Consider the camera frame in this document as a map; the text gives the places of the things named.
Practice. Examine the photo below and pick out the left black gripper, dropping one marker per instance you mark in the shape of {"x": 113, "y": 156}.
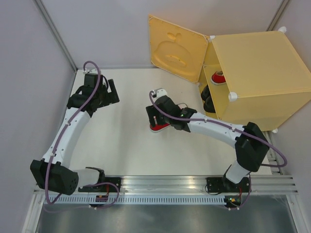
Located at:
{"x": 112, "y": 97}

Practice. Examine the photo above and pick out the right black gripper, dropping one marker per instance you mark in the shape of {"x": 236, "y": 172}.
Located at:
{"x": 151, "y": 113}

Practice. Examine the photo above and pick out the red canvas sneaker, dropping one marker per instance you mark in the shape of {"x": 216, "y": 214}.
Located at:
{"x": 218, "y": 78}
{"x": 158, "y": 128}

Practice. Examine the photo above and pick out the black patent loafer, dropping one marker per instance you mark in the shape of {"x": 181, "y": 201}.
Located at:
{"x": 205, "y": 93}
{"x": 209, "y": 106}

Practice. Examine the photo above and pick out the yellow cabinet door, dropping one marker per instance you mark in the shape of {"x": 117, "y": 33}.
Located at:
{"x": 176, "y": 49}

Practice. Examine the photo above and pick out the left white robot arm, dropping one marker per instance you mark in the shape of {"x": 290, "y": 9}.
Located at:
{"x": 52, "y": 172}

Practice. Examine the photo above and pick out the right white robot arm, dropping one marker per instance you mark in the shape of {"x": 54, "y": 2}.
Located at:
{"x": 248, "y": 141}

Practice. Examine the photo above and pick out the yellow plastic shoe cabinet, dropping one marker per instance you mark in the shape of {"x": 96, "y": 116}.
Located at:
{"x": 266, "y": 80}

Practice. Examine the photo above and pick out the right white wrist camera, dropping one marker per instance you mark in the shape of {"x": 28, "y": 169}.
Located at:
{"x": 157, "y": 93}

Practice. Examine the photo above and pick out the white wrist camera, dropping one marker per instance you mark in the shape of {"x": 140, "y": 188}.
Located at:
{"x": 93, "y": 71}
{"x": 157, "y": 93}

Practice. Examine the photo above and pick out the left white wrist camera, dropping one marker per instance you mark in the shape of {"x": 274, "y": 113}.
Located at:
{"x": 93, "y": 71}

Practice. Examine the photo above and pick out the white slotted cable duct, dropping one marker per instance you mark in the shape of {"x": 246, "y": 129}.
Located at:
{"x": 143, "y": 199}

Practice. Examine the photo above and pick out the aluminium mounting rail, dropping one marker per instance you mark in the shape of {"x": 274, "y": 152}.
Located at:
{"x": 256, "y": 184}

